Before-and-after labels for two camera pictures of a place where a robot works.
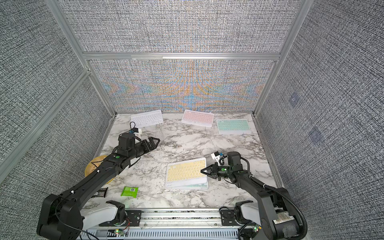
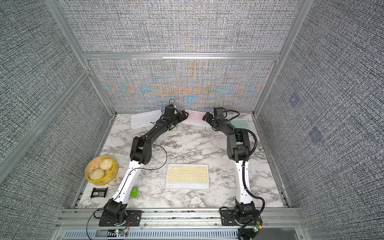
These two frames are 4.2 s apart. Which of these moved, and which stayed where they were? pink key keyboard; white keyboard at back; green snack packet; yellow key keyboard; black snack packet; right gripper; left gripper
Moved: right gripper; yellow key keyboard; left gripper
Stayed: black snack packet; white keyboard at back; pink key keyboard; green snack packet
